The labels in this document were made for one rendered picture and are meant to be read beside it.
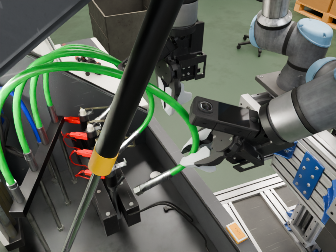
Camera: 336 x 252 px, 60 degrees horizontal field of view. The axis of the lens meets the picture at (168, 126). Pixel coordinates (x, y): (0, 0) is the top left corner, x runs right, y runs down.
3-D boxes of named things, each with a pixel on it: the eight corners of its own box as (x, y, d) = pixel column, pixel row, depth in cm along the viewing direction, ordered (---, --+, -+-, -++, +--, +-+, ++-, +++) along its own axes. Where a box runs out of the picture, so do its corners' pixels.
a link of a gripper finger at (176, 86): (181, 107, 61) (182, 70, 56) (174, 109, 61) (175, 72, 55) (170, 96, 65) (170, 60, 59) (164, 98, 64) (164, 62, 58)
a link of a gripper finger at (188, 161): (196, 185, 60) (232, 169, 54) (175, 173, 57) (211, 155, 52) (196, 172, 62) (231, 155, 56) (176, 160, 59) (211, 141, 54)
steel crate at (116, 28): (144, 34, 404) (142, -16, 363) (175, 62, 341) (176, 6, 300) (90, 44, 378) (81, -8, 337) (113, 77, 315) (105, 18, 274)
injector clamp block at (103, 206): (142, 235, 86) (139, 204, 76) (110, 250, 82) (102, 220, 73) (106, 160, 109) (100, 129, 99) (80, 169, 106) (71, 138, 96)
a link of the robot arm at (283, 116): (294, 118, 40) (288, 77, 45) (265, 130, 43) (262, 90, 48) (321, 143, 44) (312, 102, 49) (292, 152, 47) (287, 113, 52)
